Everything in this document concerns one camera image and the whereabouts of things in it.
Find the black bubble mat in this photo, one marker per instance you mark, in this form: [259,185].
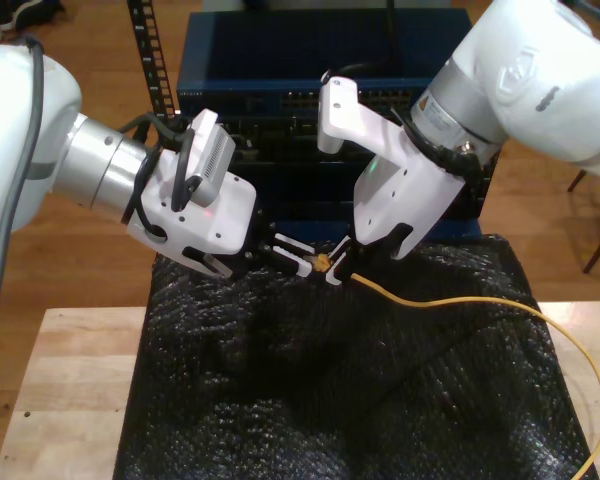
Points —
[330,375]

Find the black rack server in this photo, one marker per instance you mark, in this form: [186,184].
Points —
[290,145]

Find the dark sneaker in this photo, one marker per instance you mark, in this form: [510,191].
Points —
[35,12]

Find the black rack frame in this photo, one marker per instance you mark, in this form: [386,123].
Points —
[150,50]

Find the blue network switch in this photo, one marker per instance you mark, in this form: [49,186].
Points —
[280,45]

